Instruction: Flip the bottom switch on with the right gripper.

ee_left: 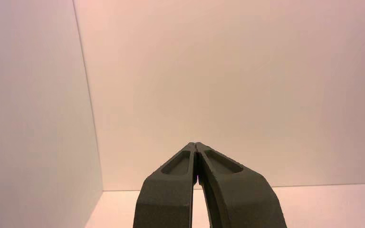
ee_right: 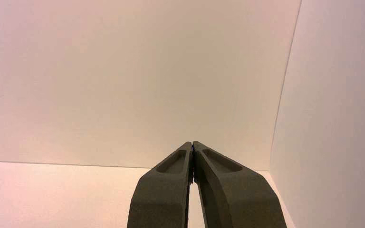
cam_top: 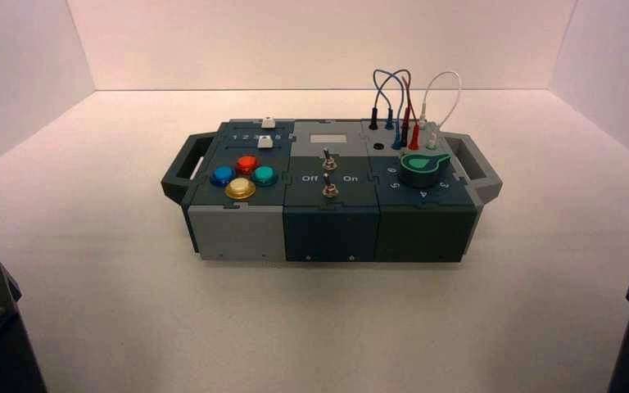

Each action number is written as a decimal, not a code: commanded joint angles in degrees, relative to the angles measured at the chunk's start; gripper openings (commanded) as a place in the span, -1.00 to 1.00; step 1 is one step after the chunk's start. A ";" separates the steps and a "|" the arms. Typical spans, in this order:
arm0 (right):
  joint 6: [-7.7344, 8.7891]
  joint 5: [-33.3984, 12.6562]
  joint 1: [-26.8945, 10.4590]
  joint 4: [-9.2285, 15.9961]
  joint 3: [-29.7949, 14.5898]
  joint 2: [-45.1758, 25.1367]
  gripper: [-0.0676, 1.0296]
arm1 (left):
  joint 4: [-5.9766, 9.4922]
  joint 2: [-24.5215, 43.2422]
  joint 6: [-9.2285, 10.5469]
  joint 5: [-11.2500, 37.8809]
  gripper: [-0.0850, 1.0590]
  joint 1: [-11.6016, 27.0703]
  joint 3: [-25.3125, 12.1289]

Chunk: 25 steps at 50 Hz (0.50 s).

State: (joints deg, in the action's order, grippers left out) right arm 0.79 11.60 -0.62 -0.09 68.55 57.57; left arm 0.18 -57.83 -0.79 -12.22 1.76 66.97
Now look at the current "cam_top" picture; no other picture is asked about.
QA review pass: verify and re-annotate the grey and teal control box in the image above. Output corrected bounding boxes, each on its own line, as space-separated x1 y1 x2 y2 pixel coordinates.
161 117 505 264

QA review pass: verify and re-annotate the green round push button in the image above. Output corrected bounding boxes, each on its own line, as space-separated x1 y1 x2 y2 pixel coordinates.
250 165 280 189

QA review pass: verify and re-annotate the red round push button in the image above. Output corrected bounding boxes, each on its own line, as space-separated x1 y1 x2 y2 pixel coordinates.
235 155 262 176

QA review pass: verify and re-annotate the yellow round push button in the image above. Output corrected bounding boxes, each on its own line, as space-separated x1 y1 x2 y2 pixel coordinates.
224 177 257 202

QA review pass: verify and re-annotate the blue round push button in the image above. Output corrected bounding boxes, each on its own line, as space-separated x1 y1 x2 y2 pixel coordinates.
209 165 238 189

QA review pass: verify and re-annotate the green rotary knob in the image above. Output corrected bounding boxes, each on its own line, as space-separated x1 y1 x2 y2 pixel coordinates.
399 152 453 190

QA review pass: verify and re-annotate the black jumper cable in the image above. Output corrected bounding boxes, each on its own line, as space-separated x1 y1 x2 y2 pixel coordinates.
368 69 411 149

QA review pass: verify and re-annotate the blue jumper cable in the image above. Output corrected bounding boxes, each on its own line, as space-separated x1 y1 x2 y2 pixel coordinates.
379 68 409 151

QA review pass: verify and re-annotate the red jumper cable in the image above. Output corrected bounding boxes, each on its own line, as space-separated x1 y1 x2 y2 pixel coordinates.
400 72 422 152

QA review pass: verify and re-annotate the white jumper cable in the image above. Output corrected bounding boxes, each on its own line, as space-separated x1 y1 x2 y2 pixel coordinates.
418 70 463 152

